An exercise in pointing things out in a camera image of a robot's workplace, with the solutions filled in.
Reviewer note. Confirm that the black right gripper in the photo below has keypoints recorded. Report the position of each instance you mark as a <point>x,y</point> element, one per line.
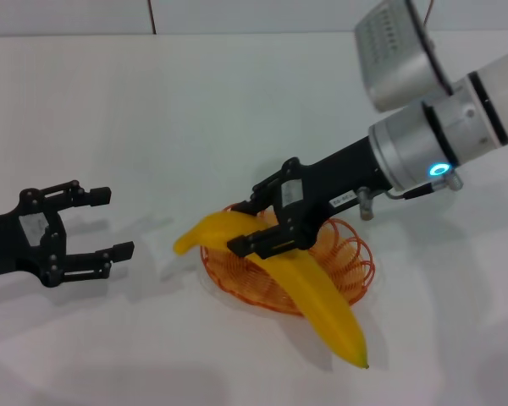
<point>334,177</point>

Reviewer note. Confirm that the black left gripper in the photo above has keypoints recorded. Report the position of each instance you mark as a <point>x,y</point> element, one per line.
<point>4,245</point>

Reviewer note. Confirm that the yellow banana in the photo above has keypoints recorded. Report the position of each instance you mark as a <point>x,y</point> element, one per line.
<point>313,292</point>

